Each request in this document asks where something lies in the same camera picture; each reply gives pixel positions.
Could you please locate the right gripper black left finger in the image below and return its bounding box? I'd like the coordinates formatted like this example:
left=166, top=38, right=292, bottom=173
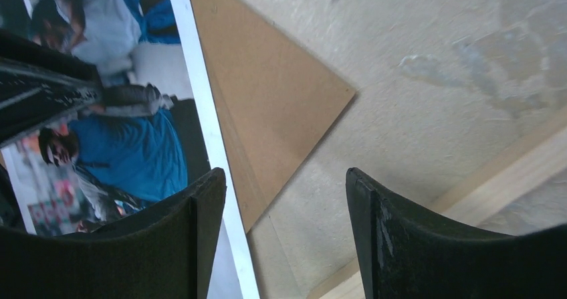
left=1, top=168, right=227, bottom=298

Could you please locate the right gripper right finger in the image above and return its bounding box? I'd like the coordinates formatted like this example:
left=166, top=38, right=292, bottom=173
left=346, top=168, right=566, bottom=298

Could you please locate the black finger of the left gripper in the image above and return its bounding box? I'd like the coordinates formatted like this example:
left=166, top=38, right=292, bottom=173
left=1, top=29, right=102, bottom=147

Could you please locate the wooden picture frame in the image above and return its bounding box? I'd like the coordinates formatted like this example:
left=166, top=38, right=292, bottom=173
left=310, top=109, right=566, bottom=298

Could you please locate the printed photo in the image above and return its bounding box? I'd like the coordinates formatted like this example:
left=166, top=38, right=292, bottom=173
left=0, top=0, right=261, bottom=299

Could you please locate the brown backing board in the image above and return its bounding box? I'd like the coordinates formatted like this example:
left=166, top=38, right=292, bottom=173
left=191, top=0, right=355, bottom=230

